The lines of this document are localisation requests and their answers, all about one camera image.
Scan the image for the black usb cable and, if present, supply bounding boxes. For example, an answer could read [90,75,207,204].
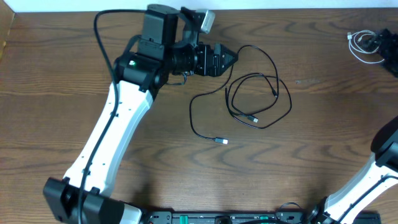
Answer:
[224,73,293,130]
[188,44,280,145]

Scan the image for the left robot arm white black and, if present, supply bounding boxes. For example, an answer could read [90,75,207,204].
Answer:
[43,4,238,223]

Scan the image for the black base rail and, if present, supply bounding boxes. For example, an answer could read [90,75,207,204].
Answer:
[146,211,382,224]

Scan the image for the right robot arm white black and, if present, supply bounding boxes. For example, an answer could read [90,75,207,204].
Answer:
[304,29,397,223]

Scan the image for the white usb cable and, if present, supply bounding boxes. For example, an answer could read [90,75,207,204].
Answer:
[347,29,386,65]

